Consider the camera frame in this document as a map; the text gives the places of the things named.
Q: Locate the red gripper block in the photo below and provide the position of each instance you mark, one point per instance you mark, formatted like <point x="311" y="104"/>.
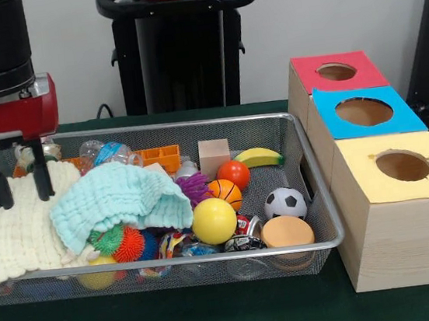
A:
<point x="10" y="119"/>

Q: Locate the mint green knitted cloth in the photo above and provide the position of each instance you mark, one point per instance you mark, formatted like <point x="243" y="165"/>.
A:
<point x="125" y="195"/>

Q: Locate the shallow metal mesh bin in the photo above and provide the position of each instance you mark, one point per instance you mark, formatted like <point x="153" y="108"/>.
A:
<point x="272" y="184"/>

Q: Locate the wooden box with three holes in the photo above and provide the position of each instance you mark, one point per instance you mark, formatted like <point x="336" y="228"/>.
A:
<point x="405" y="246"/>

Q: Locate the cream knitted cloth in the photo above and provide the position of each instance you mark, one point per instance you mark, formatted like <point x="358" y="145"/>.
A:
<point x="13" y="240"/>

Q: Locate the orange toy brick plate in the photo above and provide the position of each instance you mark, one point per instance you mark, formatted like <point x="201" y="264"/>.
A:
<point x="163" y="155"/>

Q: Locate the plain wooden cube block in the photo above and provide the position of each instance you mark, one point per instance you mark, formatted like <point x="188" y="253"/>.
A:
<point x="214" y="156"/>

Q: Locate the smooth yellow ball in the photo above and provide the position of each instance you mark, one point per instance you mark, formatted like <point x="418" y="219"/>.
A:
<point x="214" y="221"/>

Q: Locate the small orange basketball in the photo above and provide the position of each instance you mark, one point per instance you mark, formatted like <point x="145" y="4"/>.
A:
<point x="224" y="193"/>

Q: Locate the smooth orange-red ball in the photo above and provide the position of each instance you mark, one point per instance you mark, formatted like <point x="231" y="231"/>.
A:
<point x="234" y="174"/>

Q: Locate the yellow toy banana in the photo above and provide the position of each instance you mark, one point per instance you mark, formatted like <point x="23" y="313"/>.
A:
<point x="259" y="157"/>

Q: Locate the small soccer ball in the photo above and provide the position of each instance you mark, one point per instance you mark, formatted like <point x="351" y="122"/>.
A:
<point x="284" y="203"/>

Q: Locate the round container with orange lid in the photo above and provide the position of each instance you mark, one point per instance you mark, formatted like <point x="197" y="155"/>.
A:
<point x="288" y="231"/>

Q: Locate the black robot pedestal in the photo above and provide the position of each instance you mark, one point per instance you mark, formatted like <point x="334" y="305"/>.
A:
<point x="186" y="54"/>

